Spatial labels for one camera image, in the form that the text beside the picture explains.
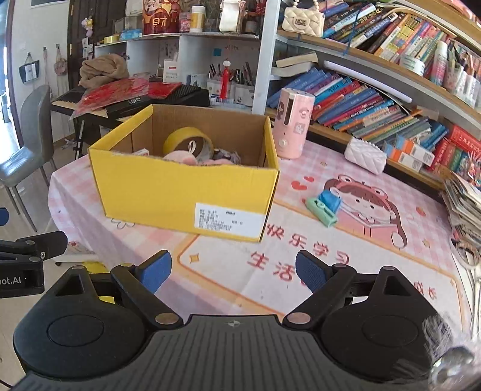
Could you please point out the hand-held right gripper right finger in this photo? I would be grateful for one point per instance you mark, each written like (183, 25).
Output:
(310, 270)

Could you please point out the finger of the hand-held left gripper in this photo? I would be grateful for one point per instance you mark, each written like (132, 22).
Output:
(37, 244)
(3, 217)

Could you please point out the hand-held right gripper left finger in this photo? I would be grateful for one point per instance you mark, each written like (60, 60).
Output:
(158, 270)

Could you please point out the yellow cardboard box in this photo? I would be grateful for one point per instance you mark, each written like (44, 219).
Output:
(169, 195)

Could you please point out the pink plush toy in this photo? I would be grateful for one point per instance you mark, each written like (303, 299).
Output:
(180, 157)

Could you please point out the green and blue tube squeezer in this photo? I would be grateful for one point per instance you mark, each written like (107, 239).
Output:
(323, 212)

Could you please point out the pink printed tablecloth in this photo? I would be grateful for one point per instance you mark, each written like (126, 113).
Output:
(233, 263)

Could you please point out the grey chair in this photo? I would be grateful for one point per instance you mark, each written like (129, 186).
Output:
(34, 124)

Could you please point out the small white quilted purse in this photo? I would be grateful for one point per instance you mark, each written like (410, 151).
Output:
(366, 158)

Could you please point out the grey patterned scrunchie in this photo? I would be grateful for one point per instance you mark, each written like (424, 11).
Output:
(227, 156)

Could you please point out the yellow packing tape roll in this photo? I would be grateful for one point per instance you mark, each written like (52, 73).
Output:
(180, 135)

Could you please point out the pink cylindrical container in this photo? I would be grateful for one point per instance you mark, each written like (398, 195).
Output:
(291, 131)

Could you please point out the orange and white carton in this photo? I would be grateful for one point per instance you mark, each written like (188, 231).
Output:
(417, 150)
(404, 161)

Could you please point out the blue tote bag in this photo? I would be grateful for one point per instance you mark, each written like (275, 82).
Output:
(29, 71)

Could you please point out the pink hanging bag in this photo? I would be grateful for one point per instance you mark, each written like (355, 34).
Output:
(60, 65)

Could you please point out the stack of paper booklets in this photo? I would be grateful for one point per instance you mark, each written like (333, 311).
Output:
(462, 206)

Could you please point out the red paper decorations in plastic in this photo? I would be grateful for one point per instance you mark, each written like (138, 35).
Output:
(112, 90)

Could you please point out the leaning row of blue books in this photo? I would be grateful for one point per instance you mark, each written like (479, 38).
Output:
(345, 101)

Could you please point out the black electronic keyboard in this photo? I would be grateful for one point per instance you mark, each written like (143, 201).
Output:
(180, 96)

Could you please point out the brown cloth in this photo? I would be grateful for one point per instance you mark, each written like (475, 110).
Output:
(103, 69)

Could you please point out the red packet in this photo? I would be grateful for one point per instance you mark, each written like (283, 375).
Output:
(163, 89)

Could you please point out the thick red books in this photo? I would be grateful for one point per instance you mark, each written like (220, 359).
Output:
(456, 150)

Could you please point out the white pen holders with pens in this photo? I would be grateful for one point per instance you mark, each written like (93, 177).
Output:
(240, 92)

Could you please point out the dark wooden door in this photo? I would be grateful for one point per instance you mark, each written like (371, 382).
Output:
(80, 41)

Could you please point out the long white tube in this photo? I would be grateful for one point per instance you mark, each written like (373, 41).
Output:
(368, 81)

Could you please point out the white card red header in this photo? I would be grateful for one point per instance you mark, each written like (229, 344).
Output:
(170, 71)

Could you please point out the red tassel ornament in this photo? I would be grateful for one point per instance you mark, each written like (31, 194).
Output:
(225, 81)

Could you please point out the thick beige book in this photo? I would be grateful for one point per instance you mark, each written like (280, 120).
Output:
(297, 60)

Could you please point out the wooden bookshelf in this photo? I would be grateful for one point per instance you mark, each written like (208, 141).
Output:
(263, 56)

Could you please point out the white shelf unit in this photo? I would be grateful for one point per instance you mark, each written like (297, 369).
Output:
(195, 52)

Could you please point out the white and green tape roll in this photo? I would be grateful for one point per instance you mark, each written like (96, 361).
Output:
(411, 64)

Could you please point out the pink stationery holder with pens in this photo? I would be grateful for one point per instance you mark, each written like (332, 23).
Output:
(460, 81)

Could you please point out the white pastel spray bottle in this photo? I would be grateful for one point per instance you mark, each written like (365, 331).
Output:
(438, 64)

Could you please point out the row of colourful thin books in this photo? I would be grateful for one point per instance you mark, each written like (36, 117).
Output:
(394, 34)

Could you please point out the red fortune god figure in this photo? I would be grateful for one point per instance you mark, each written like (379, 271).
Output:
(159, 18)

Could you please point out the white jar yellow label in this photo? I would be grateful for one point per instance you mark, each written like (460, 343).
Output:
(197, 20)

